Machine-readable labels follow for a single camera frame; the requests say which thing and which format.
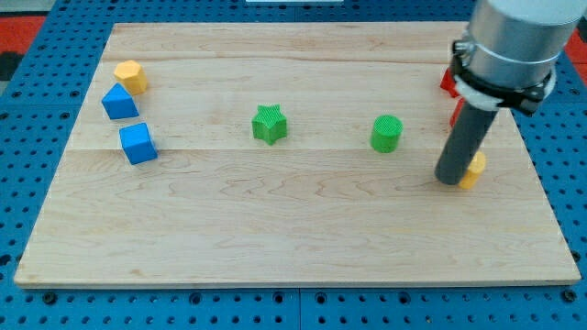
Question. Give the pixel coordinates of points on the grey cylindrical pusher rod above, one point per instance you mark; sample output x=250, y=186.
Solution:
x=463, y=142

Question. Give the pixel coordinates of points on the red block upper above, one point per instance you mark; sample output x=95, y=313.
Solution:
x=448, y=84

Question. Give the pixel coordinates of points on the light wooden board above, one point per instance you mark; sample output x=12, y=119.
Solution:
x=219, y=208

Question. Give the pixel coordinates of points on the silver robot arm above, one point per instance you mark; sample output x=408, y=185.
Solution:
x=515, y=43

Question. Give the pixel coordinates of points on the green star block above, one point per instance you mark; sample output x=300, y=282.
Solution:
x=269, y=124

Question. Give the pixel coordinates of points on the black clamp with white ring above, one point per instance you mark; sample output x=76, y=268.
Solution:
x=500, y=91

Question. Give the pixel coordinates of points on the green cylinder block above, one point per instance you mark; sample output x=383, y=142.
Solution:
x=386, y=132

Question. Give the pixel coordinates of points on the yellow hexagon block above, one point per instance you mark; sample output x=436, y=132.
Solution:
x=474, y=171

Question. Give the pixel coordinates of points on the blue cube block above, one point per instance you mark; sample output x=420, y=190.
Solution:
x=137, y=143

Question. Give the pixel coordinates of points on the blue triangular block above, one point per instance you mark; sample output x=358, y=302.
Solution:
x=118, y=103

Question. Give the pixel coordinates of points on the red block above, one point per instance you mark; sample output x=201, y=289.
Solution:
x=448, y=84
x=456, y=112

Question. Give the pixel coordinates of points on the red block lower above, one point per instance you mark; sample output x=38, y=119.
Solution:
x=456, y=112

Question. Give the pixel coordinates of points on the yellow heptagon block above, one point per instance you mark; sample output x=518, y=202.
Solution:
x=131, y=75

